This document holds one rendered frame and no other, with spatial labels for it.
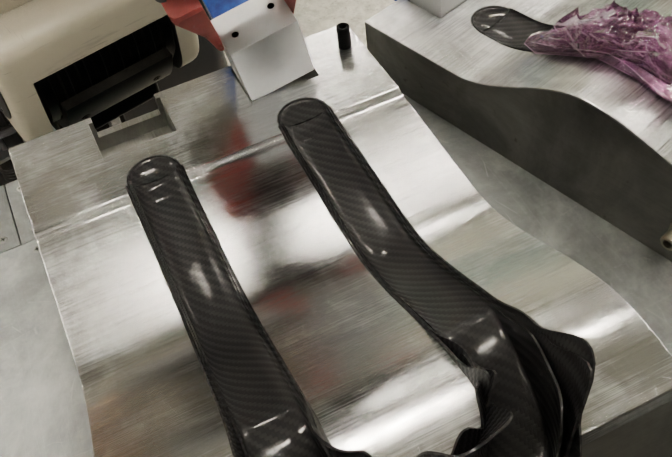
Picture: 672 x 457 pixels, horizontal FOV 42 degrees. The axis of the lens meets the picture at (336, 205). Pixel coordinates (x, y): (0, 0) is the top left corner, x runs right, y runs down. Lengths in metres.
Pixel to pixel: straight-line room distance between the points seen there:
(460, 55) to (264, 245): 0.24
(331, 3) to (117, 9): 1.33
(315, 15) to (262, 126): 1.60
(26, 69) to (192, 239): 0.41
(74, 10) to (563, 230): 0.53
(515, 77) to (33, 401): 0.40
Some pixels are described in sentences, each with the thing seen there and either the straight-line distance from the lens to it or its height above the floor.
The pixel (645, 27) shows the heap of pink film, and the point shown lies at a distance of 0.62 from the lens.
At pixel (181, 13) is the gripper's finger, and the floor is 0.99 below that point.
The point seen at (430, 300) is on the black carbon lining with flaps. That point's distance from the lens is 0.47.
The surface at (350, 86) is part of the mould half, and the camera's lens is 0.61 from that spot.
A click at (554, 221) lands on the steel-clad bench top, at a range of 0.65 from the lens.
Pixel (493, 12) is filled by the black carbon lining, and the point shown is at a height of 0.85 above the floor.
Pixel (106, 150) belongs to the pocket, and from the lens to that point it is 0.65.
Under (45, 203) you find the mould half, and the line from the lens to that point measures 0.59.
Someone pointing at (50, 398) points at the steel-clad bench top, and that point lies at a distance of 0.62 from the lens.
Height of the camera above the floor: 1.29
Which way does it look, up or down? 49 degrees down
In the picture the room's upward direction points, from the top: 9 degrees counter-clockwise
